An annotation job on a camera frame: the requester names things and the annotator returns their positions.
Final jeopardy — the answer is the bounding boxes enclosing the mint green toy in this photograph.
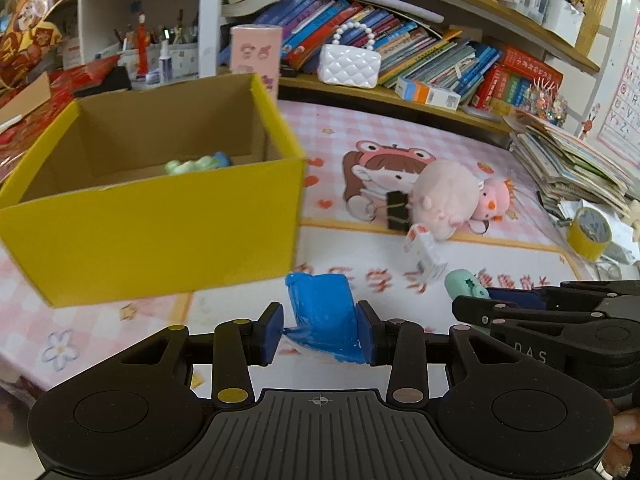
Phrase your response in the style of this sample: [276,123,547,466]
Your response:
[444,269,488,303]

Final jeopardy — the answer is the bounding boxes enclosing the large pink plush toy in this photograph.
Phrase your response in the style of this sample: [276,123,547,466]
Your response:
[410,160,483,241]

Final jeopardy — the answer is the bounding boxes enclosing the red gold foil balloon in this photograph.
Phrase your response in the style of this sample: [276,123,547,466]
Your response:
[0,0,66,91]

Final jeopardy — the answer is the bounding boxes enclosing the pink cartoon box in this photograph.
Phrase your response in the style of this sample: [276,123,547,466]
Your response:
[230,25,281,98]

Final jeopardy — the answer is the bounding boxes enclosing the white cubby shelf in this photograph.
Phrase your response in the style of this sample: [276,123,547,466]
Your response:
[75,0,211,81]

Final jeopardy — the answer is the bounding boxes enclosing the red upright dictionaries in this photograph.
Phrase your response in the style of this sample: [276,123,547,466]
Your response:
[472,65,531,111]

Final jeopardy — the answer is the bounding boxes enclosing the orange white carton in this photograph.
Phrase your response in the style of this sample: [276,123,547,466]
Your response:
[395,77,462,111]

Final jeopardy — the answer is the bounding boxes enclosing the yellow cardboard box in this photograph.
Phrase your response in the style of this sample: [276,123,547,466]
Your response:
[0,72,308,309]

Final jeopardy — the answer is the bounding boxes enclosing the stack of booklets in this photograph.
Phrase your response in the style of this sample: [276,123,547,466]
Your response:
[505,110,638,216]

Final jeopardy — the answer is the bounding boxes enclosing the colourful figurine cluster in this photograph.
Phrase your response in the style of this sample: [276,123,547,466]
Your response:
[520,77,568,126]

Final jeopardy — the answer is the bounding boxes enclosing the green frog toy blue hat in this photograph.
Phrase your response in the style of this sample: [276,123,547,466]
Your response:
[165,152,233,176]

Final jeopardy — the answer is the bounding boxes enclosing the black binder clip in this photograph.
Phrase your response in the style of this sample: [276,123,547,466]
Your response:
[386,190,412,233]

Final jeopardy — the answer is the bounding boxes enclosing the small white red-print box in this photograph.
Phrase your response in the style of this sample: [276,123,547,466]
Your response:
[404,224,447,285]

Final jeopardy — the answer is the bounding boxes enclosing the row of blue leaning books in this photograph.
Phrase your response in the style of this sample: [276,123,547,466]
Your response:
[272,0,503,106]

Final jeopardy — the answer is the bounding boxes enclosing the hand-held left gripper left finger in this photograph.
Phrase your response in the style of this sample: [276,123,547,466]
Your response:
[100,302,286,411]

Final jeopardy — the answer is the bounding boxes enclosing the red festive paper sheets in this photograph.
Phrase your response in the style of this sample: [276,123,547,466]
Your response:
[0,55,121,181]

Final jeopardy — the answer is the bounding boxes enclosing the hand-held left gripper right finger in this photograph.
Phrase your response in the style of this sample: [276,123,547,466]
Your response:
[355,301,506,406]

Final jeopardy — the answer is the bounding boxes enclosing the red tassel figure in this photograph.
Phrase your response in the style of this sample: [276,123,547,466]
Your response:
[135,12,151,78]

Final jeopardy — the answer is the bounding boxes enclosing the white quilted handbag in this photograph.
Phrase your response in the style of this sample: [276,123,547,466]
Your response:
[318,21,382,89]

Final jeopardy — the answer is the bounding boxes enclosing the white brush holder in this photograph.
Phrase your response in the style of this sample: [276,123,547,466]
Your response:
[95,10,201,81]

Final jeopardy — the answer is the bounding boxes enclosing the blue packet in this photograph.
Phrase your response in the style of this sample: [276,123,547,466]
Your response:
[282,272,368,366]

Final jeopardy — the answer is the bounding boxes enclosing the brown cardboard sheet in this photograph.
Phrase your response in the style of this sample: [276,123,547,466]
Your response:
[0,72,51,131]

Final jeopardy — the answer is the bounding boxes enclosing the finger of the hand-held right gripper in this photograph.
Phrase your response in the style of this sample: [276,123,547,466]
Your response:
[487,280,640,311]
[452,296,608,336]

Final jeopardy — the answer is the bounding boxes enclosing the red flat dictionary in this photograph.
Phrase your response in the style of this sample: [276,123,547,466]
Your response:
[500,45,563,86]

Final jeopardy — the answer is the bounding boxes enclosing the yellow tape roll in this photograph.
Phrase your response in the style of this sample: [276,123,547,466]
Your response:
[566,206,612,261]

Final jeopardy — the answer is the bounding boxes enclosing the white pen box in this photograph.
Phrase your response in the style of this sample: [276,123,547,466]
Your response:
[542,0,585,31]

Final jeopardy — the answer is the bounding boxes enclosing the deer wall sticker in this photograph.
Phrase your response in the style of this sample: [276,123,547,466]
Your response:
[580,102,601,141]

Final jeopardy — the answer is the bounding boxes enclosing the person's right hand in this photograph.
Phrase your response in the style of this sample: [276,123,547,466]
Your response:
[607,400,640,477]

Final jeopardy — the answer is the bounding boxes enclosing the alphabet wall poster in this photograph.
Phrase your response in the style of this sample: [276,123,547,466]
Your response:
[597,10,640,166]

